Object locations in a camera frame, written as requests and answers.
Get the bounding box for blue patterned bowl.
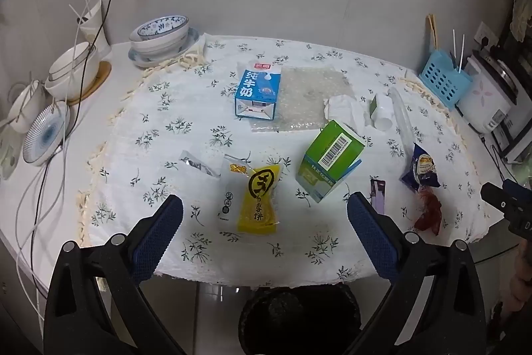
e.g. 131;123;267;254
129;15;190;60

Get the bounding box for blue snack wrapper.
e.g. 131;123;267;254
400;143;441;189

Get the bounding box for white rice cooker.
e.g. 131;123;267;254
456;49;520;133

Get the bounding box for blue striped plate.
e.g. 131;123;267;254
23;101;70;166

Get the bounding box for black trash bin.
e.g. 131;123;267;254
238;283;361;355

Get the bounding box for green white carton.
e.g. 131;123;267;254
297;120;365;204

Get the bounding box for small clear wrapper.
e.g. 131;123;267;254
180;150;222;178

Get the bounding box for crumpled white tissue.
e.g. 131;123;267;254
323;95;366;133

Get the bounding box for blue milk carton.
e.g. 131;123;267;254
234;62;283;122

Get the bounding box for white bottle green label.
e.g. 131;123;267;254
370;94;393;130

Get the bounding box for purple wrapper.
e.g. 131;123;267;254
370;179;386;216

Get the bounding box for white wall socket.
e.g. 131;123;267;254
474;21;499;48

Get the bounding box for white appliance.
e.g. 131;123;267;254
492;109;532;165

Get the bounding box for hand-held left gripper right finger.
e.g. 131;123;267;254
347;191;487;355

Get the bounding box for black cable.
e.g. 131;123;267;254
31;0;129;297

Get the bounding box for blue patterned bowls on plate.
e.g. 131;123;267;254
128;26;201;68

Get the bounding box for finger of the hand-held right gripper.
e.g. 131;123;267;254
481;182;516;214
501;179;532;206

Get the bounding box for white ceramic mug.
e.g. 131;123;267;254
7;80;46;133

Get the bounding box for white bowl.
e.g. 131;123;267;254
45;64;100;102
49;41;98;82

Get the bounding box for white cable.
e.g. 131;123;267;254
14;18;96;314

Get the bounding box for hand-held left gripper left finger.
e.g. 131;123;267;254
44;195;188;355

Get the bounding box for clear bubble wrap sheet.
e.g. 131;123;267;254
249;66;354;133

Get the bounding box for blue plastic utensil basket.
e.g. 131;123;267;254
419;49;473;109

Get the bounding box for yellow snack packet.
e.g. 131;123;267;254
218;159;284;235

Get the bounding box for pale ceramic dish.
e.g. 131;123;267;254
0;126;26;179

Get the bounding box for red wrapper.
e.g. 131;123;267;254
415;189;442;235

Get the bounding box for round wooden coaster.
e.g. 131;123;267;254
66;61;112;106

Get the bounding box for white paper cup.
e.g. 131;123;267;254
79;0;112;48

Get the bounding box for white floral tablecloth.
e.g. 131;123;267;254
77;33;491;289

